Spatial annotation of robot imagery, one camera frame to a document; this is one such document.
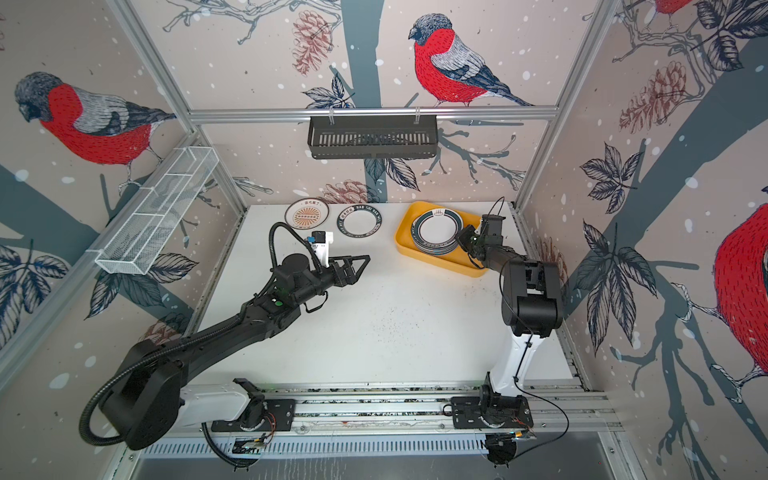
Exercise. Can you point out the black hanging wire basket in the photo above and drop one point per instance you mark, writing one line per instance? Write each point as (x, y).
(373, 137)

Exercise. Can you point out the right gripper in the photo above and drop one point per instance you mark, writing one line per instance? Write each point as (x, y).
(467, 233)

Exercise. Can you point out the orange sunburst plate back left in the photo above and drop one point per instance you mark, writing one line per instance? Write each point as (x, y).
(307, 213)

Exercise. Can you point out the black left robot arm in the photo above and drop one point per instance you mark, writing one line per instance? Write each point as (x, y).
(141, 402)

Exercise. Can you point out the horizontal aluminium frame bar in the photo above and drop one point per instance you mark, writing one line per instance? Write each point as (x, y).
(235, 116)

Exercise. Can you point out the yellow plastic bin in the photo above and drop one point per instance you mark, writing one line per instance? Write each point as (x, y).
(456, 261)

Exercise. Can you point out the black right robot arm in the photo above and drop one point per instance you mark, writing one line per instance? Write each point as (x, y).
(531, 309)

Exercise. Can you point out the green lettered plate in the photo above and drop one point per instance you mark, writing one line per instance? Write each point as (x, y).
(359, 221)
(436, 249)

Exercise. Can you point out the green rimmed plate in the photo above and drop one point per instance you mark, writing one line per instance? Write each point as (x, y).
(436, 226)

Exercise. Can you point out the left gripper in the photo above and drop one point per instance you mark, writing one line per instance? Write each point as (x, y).
(351, 277)

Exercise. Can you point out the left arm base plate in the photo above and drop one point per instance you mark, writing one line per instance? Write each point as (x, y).
(268, 415)

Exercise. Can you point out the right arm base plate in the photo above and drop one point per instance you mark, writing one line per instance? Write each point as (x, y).
(503, 413)

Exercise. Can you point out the white mesh wire shelf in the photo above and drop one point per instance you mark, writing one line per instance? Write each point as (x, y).
(143, 235)

